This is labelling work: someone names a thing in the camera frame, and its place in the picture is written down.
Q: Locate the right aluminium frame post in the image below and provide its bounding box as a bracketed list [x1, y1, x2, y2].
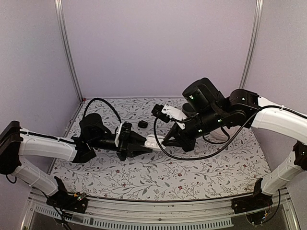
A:
[239, 0, 264, 89]

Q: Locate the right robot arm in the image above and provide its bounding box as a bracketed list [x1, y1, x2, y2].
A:
[162, 78, 307, 209]

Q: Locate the dark grey mug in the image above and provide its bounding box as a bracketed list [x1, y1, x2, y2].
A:
[182, 103, 199, 119]

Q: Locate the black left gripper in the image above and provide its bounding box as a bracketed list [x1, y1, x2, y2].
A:
[90, 131, 154, 162]

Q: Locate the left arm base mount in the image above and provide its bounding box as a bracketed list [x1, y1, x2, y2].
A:
[46, 176, 88, 214]

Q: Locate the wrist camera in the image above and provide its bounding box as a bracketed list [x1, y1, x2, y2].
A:
[151, 104, 187, 130]
[114, 123, 124, 147]

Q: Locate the black earbud charging case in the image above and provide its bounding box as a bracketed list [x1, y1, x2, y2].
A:
[138, 120, 148, 128]

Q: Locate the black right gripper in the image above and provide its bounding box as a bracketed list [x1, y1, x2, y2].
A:
[163, 106, 224, 151]

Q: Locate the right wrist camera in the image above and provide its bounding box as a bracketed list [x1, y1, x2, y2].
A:
[151, 104, 187, 130]

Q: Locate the white earbud case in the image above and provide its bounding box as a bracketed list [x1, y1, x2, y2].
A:
[144, 134, 166, 151]

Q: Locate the floral patterned table mat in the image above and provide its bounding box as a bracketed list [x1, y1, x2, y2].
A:
[50, 97, 272, 201]

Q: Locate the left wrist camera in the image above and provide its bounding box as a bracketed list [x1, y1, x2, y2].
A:
[114, 123, 124, 147]

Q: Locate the left aluminium frame post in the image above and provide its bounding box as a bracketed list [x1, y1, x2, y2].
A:
[54, 0, 83, 102]

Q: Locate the front aluminium rail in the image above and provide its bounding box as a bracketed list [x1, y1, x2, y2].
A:
[21, 187, 303, 230]

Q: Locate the aluminium frame post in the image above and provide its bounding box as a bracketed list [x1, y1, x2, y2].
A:
[239, 0, 264, 89]
[54, 0, 83, 102]

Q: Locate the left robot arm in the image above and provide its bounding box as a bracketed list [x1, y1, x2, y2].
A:
[0, 113, 155, 208]

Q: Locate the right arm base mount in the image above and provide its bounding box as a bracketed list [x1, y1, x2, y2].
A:
[231, 178, 273, 214]

